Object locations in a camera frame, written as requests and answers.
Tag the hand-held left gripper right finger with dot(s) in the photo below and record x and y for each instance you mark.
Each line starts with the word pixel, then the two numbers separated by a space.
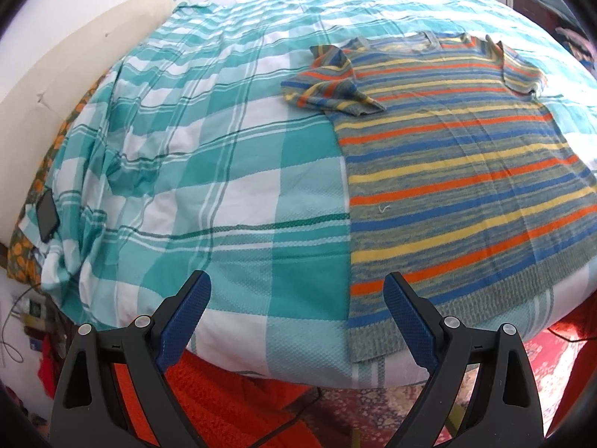
pixel 408 312

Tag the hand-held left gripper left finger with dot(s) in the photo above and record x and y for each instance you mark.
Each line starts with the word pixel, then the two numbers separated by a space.
pixel 184 310

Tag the striped knit t-shirt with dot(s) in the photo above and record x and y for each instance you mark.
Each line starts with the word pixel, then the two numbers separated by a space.
pixel 447 163

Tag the orange towel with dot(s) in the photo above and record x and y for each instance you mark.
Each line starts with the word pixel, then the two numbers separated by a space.
pixel 219 396

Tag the red patterned rug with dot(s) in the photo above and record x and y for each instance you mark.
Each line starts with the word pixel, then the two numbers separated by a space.
pixel 555 368

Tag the black smartphone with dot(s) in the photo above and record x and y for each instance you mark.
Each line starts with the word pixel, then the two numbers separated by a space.
pixel 47 217

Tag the teal plaid bedspread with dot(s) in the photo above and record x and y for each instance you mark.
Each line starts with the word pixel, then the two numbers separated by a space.
pixel 224 149

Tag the orange floral bed sheet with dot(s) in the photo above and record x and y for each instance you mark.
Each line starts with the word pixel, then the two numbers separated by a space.
pixel 51 149

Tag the cream padded headboard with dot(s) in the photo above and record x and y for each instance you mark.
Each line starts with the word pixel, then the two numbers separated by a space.
pixel 60 56

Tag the dark wooden furniture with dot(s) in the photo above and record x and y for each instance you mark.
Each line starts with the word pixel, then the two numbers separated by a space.
pixel 550 14

